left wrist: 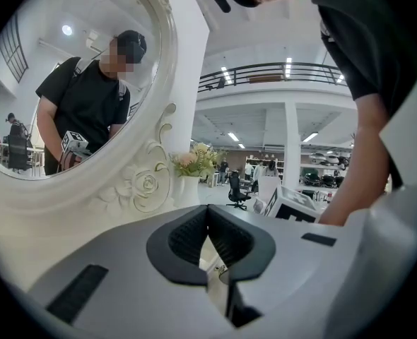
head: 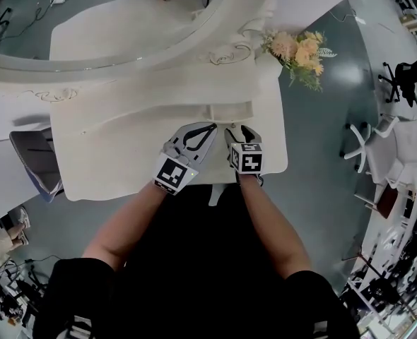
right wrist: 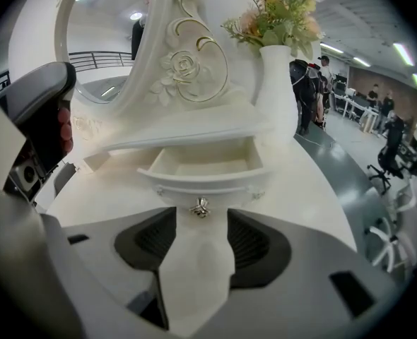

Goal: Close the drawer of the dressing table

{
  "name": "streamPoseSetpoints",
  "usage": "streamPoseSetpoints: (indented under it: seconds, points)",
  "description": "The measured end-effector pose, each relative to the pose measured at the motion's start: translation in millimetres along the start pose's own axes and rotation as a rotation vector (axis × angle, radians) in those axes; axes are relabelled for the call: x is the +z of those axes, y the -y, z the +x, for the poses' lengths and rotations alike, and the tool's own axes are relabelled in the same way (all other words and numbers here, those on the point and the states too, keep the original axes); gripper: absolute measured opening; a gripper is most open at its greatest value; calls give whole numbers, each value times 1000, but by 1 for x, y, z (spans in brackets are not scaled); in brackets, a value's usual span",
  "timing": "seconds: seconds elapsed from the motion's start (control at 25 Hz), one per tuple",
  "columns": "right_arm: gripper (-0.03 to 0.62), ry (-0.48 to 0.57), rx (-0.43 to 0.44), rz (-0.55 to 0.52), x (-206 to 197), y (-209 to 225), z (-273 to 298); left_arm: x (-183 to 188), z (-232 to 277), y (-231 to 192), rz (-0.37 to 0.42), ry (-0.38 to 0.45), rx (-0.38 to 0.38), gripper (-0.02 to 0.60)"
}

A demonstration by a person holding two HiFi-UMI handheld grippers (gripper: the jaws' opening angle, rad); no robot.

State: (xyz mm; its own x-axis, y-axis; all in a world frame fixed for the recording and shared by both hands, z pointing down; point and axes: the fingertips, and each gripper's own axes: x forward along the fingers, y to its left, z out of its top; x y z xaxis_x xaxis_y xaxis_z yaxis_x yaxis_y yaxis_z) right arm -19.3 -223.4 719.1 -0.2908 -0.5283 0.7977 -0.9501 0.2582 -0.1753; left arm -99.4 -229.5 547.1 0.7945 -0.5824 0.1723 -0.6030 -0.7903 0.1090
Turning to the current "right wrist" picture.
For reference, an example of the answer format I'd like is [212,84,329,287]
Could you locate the small white drawer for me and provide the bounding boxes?
[136,143,276,220]

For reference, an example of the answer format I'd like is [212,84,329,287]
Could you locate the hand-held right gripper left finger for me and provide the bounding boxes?
[40,206,178,339]

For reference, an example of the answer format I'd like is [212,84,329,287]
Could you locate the white ornate dressing table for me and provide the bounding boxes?
[35,0,358,331]

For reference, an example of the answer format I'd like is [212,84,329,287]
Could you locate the person's left hand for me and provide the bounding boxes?
[57,106,74,154]

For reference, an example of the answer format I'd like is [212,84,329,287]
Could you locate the thin white floor cable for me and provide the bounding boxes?
[294,133,338,150]

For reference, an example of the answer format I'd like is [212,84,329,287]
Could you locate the black office chair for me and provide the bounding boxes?
[366,143,417,194]

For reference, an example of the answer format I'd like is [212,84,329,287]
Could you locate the oval white framed mirror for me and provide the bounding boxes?
[54,0,176,106]

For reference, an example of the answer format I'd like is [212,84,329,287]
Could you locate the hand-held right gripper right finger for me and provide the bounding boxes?
[169,208,400,339]

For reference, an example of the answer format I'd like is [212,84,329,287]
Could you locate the artificial flower bouquet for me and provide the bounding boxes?
[221,0,327,61]

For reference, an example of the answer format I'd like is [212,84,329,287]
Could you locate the white office desk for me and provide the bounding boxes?
[335,92,370,120]

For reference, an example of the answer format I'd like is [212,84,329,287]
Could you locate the white ceramic vase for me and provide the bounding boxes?
[253,44,300,147]

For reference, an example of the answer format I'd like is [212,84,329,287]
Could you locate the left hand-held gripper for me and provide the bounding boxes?
[0,61,78,206]

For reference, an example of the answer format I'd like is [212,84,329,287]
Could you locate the white office chair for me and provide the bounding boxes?
[365,184,417,274]

